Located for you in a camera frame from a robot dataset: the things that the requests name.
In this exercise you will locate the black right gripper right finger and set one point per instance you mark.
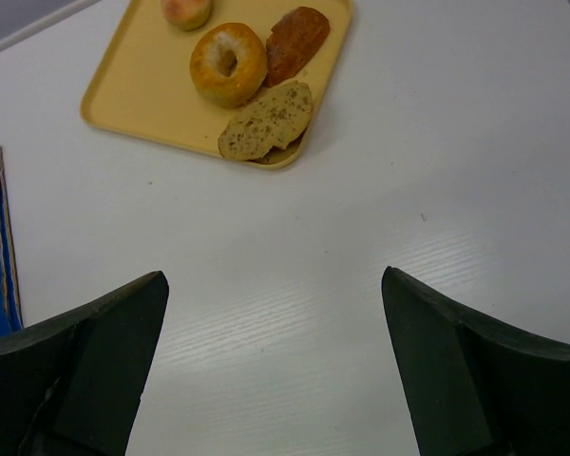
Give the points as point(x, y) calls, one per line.
point(475, 385)

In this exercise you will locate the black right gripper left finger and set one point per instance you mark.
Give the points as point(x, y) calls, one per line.
point(72, 384)

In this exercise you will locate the seeded bread slice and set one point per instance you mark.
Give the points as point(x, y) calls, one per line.
point(274, 120)

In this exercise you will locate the brown oblong bread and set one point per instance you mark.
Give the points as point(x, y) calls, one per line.
point(294, 41)

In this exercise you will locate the yellow tray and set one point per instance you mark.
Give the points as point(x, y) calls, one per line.
point(142, 86)

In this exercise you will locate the golden bagel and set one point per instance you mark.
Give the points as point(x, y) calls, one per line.
point(228, 65)

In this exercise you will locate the round pink-topped bun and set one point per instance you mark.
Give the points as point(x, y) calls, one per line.
point(186, 14)

